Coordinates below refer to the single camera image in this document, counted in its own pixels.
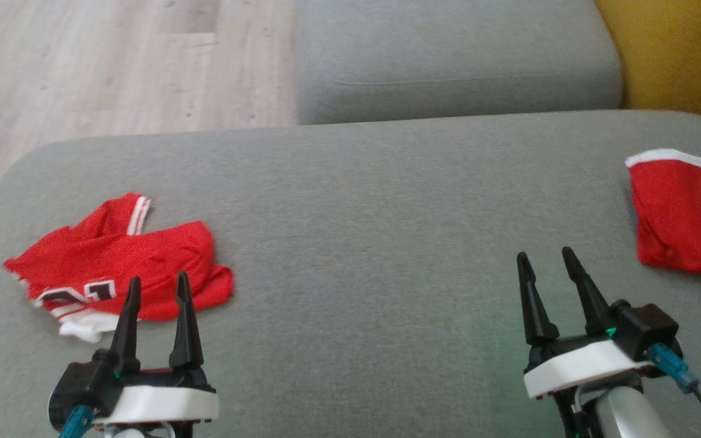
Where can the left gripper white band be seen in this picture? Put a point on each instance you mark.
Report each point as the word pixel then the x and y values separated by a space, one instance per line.
pixel 162 404

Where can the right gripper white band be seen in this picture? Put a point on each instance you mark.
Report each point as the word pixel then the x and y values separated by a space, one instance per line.
pixel 582 368

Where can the red jersey with number print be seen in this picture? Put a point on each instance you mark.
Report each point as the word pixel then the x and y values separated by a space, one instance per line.
pixel 125 261

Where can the red shorts with white trim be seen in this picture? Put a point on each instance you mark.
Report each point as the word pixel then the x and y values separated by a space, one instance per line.
pixel 688 219

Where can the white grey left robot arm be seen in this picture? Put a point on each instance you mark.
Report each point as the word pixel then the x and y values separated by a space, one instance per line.
pixel 143 431

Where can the large grey sofa seat cushion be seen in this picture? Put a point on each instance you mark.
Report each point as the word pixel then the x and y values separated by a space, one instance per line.
pixel 350 274

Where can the grey sofa back cushion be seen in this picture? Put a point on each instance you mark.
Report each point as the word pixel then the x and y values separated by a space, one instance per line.
pixel 460 55

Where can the large yellow sofa backrest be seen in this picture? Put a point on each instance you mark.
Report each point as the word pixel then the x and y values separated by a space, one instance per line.
pixel 679 55

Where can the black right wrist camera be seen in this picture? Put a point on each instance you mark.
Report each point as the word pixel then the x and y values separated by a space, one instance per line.
pixel 648 331

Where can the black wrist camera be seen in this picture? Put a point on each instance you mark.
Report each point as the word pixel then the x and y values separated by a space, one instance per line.
pixel 80 386
pixel 648 331

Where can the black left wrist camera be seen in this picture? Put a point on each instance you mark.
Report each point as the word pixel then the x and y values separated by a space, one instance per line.
pixel 80 386

